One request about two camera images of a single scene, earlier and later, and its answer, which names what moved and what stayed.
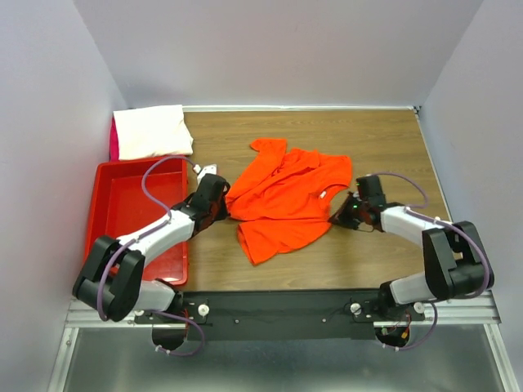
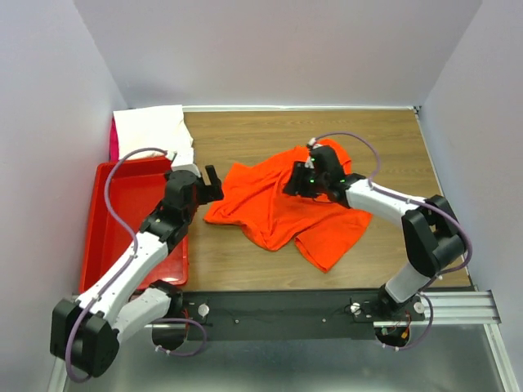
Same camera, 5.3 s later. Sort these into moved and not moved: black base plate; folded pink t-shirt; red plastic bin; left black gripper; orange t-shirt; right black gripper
Moved: left black gripper; right black gripper; orange t-shirt
Not moved: black base plate; folded pink t-shirt; red plastic bin
